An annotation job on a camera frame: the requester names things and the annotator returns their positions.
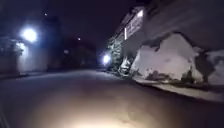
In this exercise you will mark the pale wall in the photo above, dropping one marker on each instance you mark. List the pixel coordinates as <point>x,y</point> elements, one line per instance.
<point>31,58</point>

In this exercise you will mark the pale kerb strip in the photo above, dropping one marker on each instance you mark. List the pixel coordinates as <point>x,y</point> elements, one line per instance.
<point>186,90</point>

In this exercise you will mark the bush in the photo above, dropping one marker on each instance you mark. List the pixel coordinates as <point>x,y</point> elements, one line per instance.
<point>115,53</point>

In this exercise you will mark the grey asphalt road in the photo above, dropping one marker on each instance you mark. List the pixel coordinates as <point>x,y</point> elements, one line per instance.
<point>100,100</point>

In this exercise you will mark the building with lit windows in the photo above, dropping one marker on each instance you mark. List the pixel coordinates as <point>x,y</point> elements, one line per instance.
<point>131,30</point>

